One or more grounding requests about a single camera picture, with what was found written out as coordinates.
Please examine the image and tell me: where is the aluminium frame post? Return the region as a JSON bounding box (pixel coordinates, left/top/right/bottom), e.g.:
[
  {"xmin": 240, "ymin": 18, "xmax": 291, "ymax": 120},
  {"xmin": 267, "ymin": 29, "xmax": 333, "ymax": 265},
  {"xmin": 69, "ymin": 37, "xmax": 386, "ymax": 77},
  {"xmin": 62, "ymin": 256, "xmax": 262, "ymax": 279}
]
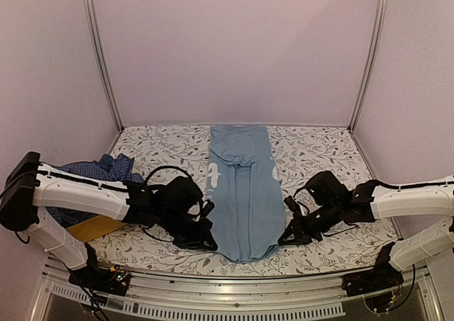
[
  {"xmin": 83, "ymin": 0, "xmax": 124, "ymax": 133},
  {"xmin": 348, "ymin": 0, "xmax": 388, "ymax": 134}
]

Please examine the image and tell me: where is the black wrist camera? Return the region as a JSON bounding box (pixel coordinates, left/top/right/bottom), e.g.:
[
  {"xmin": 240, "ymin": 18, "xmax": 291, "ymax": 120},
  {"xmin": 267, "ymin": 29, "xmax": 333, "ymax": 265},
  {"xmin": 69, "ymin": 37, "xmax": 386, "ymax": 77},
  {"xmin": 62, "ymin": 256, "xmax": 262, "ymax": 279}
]
[
  {"xmin": 163, "ymin": 176, "xmax": 203, "ymax": 213},
  {"xmin": 304, "ymin": 171, "xmax": 350, "ymax": 205}
]

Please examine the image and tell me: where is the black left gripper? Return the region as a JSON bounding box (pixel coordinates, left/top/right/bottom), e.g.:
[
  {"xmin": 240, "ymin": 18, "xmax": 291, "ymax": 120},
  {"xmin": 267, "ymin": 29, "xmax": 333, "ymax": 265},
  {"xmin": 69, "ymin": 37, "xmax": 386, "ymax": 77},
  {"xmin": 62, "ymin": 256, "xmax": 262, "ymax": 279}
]
[{"xmin": 157, "ymin": 208, "xmax": 217, "ymax": 251}]

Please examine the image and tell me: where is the floral patterned table cloth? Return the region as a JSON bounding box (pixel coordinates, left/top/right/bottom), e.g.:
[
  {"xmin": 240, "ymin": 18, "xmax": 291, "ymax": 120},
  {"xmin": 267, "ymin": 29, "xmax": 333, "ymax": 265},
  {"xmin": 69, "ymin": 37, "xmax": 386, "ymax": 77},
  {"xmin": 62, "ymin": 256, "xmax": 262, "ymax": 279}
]
[{"xmin": 91, "ymin": 125, "xmax": 397, "ymax": 277}]

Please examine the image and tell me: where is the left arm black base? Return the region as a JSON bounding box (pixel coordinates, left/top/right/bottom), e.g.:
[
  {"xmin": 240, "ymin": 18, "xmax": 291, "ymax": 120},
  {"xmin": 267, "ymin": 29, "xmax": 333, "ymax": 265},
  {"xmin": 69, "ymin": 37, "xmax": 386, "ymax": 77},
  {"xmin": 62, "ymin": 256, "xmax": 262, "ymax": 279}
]
[{"xmin": 67, "ymin": 265, "xmax": 131, "ymax": 296}]

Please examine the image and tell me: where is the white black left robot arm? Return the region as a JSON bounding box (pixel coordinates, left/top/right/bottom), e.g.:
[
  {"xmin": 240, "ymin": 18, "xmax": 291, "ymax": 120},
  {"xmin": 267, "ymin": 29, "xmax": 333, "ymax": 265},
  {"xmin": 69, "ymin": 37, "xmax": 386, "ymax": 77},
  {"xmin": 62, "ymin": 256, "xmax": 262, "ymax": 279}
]
[{"xmin": 1, "ymin": 152, "xmax": 218, "ymax": 288}]

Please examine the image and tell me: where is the light blue t-shirt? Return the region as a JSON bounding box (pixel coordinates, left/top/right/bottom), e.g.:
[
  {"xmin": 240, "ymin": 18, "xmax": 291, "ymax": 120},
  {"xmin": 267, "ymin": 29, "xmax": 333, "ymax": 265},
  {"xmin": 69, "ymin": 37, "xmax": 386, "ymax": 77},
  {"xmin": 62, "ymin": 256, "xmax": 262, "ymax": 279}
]
[{"xmin": 206, "ymin": 125, "xmax": 286, "ymax": 263}]

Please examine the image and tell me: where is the yellow laundry basket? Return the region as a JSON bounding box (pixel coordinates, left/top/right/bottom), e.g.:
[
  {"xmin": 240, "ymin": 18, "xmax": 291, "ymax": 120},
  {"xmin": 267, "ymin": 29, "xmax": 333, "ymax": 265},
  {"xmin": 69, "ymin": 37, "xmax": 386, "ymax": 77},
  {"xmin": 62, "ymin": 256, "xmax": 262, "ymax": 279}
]
[{"xmin": 66, "ymin": 215, "xmax": 126, "ymax": 242}]

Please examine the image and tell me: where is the dark blue garment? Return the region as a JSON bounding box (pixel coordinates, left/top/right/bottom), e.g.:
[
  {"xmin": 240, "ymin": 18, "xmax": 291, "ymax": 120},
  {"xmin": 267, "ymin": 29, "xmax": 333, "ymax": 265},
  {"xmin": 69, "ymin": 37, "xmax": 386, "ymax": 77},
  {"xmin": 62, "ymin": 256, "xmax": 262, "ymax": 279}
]
[{"xmin": 98, "ymin": 154, "xmax": 114, "ymax": 171}]

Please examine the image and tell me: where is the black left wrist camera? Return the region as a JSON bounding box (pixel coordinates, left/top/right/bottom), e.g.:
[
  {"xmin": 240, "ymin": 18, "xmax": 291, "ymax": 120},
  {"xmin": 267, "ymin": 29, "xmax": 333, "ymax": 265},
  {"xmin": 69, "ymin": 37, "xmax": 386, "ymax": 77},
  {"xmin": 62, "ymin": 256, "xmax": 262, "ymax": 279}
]
[{"xmin": 163, "ymin": 176, "xmax": 203, "ymax": 213}]

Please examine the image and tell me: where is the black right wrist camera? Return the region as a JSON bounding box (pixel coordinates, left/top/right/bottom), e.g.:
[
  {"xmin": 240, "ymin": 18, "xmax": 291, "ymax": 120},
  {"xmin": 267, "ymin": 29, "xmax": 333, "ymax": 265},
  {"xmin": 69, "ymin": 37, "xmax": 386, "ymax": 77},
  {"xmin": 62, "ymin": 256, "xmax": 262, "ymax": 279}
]
[{"xmin": 304, "ymin": 171, "xmax": 350, "ymax": 205}]

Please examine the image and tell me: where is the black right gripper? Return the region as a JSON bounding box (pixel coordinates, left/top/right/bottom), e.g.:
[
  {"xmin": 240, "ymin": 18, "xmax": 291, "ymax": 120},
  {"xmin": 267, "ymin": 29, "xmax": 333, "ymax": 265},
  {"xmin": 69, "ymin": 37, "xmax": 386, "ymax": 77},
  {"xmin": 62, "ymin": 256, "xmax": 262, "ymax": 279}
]
[{"xmin": 278, "ymin": 201, "xmax": 342, "ymax": 246}]

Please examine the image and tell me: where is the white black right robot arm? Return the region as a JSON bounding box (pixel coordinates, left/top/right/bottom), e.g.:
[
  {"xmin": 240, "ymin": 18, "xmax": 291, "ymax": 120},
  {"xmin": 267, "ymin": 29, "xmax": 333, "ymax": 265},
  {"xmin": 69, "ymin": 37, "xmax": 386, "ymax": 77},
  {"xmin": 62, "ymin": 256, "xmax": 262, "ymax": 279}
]
[{"xmin": 278, "ymin": 171, "xmax": 453, "ymax": 290}]

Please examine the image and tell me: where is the left aluminium frame post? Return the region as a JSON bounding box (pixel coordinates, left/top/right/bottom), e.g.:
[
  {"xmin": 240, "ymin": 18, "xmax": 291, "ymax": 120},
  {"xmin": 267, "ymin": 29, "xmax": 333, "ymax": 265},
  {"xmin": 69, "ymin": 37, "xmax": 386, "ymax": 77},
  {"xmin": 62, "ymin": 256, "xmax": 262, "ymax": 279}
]
[{"xmin": 83, "ymin": 0, "xmax": 124, "ymax": 133}]

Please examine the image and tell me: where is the blue checkered shirt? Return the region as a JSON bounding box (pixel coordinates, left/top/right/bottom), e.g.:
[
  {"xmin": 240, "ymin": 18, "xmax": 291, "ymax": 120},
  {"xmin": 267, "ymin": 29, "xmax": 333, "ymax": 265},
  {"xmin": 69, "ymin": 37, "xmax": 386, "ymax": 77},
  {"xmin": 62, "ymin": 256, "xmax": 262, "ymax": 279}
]
[{"xmin": 46, "ymin": 154, "xmax": 144, "ymax": 228}]

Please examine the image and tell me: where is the right aluminium frame post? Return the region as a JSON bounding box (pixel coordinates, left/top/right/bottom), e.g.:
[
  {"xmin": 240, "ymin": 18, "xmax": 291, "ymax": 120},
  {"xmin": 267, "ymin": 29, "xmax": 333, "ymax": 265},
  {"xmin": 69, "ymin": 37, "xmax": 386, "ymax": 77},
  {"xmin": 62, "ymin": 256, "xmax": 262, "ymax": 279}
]
[{"xmin": 348, "ymin": 0, "xmax": 388, "ymax": 134}]

